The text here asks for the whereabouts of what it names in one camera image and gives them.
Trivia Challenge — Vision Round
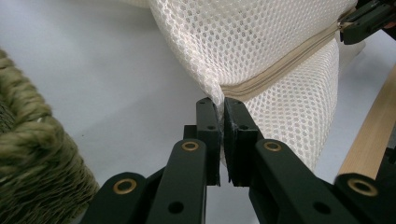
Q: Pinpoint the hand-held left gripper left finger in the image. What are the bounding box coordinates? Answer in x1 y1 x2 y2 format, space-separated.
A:
183 96 222 187

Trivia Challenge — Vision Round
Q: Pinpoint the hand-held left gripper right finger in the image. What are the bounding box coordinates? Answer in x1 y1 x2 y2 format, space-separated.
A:
222 96 263 188

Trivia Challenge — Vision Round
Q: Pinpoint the white mesh laundry bag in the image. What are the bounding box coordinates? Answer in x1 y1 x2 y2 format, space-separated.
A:
120 0 367 172

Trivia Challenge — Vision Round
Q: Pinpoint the green woven basket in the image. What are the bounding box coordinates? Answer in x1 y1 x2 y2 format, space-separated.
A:
0 48 101 224

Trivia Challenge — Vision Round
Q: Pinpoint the pale blue table mat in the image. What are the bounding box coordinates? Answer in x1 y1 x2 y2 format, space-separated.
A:
0 0 396 224

